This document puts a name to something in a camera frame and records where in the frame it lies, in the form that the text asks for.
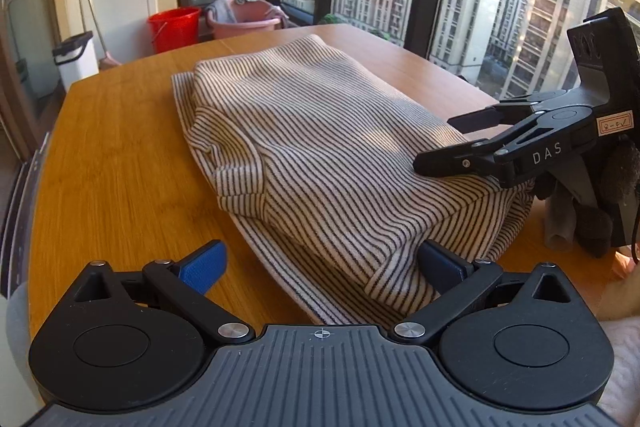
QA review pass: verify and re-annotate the striped knit sweater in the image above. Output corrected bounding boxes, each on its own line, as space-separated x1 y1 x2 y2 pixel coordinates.
171 33 536 327

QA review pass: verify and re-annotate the brown sliding door frame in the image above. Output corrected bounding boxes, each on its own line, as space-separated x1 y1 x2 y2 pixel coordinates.
0 52 53 298

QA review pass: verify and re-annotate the pale crumpled laundry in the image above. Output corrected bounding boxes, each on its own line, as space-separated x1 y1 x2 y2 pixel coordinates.
206 0 288 22

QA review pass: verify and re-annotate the person's right forearm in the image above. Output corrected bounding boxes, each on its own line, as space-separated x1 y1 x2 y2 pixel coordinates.
605 249 640 288

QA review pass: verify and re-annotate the pink broom and dustpan set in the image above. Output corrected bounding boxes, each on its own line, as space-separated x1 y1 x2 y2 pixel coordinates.
59 0 122 70

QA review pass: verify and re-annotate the white bin with black lid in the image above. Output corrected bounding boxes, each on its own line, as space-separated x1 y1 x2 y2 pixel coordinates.
52 32 100 80

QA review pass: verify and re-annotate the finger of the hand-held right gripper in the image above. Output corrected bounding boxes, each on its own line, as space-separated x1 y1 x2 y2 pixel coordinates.
448 105 511 132
414 142 506 180

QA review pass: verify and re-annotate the grey chair seat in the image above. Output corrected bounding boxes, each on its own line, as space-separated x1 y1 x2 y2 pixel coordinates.
0 279 33 413

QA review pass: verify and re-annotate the white fleece clothing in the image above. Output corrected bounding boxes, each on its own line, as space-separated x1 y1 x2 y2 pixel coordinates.
595 279 640 427

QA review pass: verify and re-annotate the person's right hand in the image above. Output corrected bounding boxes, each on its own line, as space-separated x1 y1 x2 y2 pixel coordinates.
544 138 640 259

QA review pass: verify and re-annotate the red plastic bucket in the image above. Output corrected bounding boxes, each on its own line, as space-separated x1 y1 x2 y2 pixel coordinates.
147 7 202 54

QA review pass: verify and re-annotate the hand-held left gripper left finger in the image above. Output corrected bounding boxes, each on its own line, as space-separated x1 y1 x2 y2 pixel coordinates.
70 239 256 343

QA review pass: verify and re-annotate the pink plastic basin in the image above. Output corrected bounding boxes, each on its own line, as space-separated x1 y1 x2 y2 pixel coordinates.
206 0 288 40

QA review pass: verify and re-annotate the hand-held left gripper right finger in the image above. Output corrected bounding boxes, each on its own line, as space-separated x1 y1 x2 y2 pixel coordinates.
387 241 573 345

